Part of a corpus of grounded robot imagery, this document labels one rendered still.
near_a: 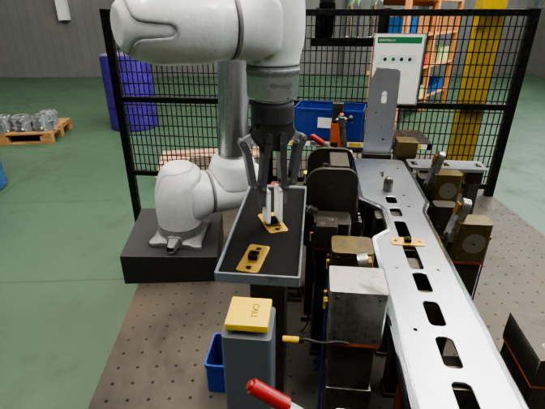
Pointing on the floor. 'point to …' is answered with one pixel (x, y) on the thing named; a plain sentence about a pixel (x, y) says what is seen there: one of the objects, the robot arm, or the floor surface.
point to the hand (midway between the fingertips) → (272, 204)
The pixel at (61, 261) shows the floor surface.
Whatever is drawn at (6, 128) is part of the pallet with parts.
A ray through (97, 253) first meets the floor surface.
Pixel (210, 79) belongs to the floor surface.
